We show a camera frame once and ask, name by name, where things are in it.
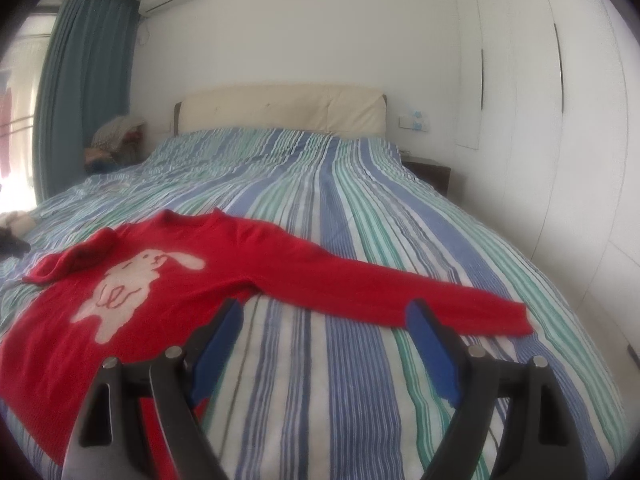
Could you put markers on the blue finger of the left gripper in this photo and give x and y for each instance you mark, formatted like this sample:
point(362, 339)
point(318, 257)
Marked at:
point(11, 246)

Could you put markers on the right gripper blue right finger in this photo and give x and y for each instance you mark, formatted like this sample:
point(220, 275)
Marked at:
point(455, 369)

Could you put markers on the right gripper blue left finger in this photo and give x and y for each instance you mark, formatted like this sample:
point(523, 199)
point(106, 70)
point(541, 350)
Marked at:
point(188, 374)

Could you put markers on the red knit sweater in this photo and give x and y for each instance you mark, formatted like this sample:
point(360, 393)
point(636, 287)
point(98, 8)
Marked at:
point(135, 290)

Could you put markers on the pile of clothes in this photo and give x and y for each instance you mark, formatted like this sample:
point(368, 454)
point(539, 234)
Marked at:
point(115, 145)

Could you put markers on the striped blue green bedspread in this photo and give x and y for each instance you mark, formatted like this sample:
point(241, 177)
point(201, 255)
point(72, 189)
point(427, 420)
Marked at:
point(324, 242)

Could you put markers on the dark wooden nightstand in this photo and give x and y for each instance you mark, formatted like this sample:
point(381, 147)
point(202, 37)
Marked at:
point(433, 173)

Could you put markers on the teal curtain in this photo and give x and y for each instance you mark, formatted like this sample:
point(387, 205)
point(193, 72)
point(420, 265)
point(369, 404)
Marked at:
point(85, 82)

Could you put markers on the cream padded headboard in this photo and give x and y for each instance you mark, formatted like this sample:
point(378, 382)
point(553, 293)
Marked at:
point(340, 109)

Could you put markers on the white wardrobe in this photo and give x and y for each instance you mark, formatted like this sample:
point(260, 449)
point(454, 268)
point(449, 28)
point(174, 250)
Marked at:
point(548, 138)

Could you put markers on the wall power outlet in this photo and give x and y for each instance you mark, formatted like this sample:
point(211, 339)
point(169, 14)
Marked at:
point(414, 121)

